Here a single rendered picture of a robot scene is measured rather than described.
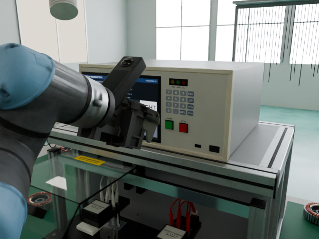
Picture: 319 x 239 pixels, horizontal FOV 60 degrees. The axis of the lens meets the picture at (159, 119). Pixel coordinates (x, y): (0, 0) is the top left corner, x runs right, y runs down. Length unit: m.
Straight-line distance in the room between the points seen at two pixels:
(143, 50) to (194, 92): 7.54
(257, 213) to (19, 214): 0.49
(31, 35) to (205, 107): 5.70
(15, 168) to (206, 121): 0.44
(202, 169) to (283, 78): 6.33
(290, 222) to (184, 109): 0.68
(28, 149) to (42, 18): 6.06
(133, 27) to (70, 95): 8.01
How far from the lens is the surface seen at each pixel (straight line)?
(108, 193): 0.91
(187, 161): 0.65
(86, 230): 0.84
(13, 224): 0.24
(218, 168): 0.62
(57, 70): 0.35
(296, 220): 1.19
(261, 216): 0.63
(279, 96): 6.97
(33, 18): 6.26
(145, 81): 0.69
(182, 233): 0.74
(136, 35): 8.29
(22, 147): 0.35
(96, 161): 0.78
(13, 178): 0.28
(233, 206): 0.65
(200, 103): 0.63
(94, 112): 0.40
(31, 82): 0.32
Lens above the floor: 1.37
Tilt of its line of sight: 15 degrees down
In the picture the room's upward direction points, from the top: straight up
